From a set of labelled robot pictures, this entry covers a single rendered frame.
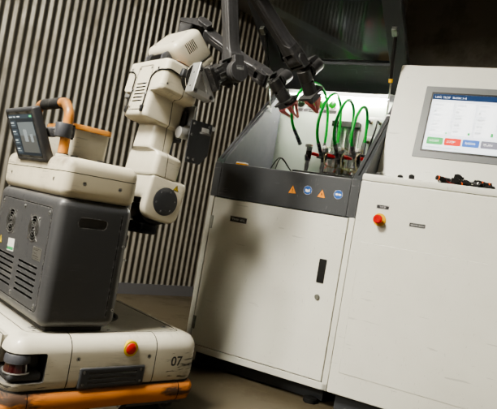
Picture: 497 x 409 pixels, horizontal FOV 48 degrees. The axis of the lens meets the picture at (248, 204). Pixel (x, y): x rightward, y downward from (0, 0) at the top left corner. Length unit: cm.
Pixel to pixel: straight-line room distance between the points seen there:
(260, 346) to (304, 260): 42
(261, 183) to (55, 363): 120
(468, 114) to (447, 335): 96
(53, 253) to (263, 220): 105
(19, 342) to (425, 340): 144
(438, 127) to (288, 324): 108
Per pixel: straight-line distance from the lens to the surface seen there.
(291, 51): 232
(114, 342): 189
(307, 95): 239
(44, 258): 180
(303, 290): 243
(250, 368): 264
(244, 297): 254
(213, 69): 202
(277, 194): 248
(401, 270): 231
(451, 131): 263
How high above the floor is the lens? 73
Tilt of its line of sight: 1 degrees up
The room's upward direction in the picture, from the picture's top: 10 degrees clockwise
